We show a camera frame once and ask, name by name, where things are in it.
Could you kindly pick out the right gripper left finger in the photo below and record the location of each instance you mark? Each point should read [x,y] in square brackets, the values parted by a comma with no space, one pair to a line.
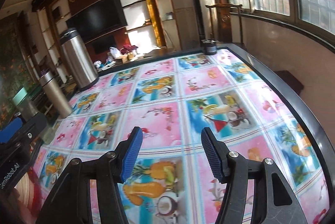
[69,199]

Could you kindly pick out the clear bottle mint lid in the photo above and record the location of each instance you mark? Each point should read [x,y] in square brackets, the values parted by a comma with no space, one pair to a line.
[28,110]

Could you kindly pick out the slim steel thermos flask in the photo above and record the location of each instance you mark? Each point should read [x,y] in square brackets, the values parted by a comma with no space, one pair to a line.
[55,94]

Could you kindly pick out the large steel thermos pot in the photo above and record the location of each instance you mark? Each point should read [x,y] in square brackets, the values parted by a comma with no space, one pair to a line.
[78,59]

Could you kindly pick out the colourful fruit print tablecloth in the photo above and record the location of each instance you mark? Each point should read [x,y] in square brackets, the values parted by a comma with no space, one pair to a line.
[172,100]

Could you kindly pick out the white plastic bag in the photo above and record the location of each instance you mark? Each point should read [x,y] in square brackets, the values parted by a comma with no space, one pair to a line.
[115,53]

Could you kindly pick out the small black ashtray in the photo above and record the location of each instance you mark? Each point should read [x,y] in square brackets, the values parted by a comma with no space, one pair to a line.
[209,46]

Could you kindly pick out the black flat screen television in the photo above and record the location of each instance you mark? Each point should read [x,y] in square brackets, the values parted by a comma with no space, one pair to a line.
[98,19]

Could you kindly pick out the dark wooden chair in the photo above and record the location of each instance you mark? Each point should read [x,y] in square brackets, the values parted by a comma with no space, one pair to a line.
[224,21]

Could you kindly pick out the large floral wall painting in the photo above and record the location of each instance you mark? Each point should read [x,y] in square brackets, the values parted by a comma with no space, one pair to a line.
[15,72]

